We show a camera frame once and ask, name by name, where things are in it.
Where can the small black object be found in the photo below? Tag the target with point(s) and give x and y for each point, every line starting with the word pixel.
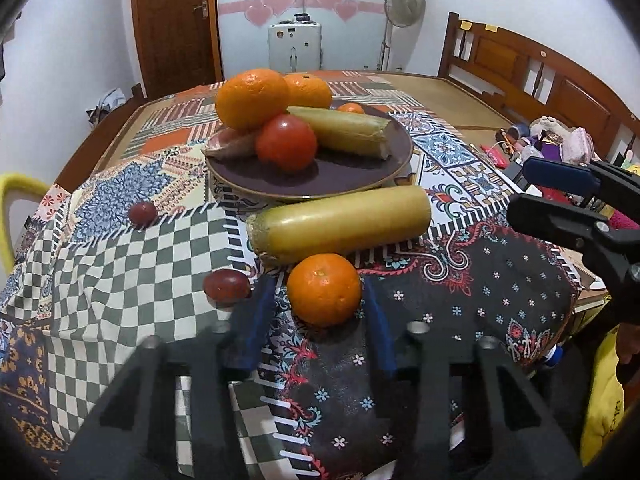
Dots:
pixel 300 17

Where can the white appliance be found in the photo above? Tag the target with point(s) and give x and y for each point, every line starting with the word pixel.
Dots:
pixel 295 47

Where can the standing fan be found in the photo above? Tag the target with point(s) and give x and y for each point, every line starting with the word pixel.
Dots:
pixel 405 2

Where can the red packet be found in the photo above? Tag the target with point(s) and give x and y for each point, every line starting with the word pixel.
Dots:
pixel 497 156

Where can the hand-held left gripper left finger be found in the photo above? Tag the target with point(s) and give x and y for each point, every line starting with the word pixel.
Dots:
pixel 257 320

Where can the striped patchwork blanket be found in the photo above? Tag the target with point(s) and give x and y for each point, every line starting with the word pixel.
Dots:
pixel 170 120

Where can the patterned patchwork cloth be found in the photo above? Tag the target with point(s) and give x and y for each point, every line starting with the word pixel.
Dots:
pixel 125 280

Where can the yellow chair back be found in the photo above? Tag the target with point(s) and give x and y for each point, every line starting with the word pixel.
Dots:
pixel 20 182

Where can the brown wooden door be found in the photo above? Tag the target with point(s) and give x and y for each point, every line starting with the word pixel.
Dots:
pixel 170 25

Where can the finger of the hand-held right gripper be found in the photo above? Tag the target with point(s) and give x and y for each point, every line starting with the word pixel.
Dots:
pixel 550 220
pixel 555 174

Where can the pile of clothes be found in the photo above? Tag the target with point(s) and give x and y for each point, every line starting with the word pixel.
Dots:
pixel 107 105

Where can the white plush toy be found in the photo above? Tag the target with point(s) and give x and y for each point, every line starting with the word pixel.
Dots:
pixel 545 125

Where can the small white blue bottle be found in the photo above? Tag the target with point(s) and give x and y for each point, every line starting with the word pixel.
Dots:
pixel 552 357

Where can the large orange with stem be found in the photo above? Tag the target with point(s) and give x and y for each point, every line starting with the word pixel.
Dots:
pixel 310 92

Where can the dark red date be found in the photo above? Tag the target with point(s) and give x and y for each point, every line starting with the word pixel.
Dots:
pixel 226 286
pixel 142 213

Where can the small orange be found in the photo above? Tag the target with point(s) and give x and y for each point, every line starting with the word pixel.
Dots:
pixel 324 290
pixel 351 108

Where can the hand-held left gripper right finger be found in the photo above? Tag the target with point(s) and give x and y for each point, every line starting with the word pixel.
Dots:
pixel 380 330

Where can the red tomato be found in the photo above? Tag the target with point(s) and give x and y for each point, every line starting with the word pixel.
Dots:
pixel 286 142

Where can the yellow corn cob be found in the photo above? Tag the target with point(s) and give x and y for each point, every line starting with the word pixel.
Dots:
pixel 345 130
pixel 340 225

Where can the purple ceramic plate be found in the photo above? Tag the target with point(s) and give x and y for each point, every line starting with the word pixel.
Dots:
pixel 330 175

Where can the wooden wardrobe with glass doors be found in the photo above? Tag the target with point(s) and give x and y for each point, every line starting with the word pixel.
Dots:
pixel 340 45

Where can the yellow cloth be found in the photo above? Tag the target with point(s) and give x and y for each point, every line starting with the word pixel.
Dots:
pixel 602 400

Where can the pink sweet potato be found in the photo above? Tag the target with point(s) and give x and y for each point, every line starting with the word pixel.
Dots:
pixel 225 146

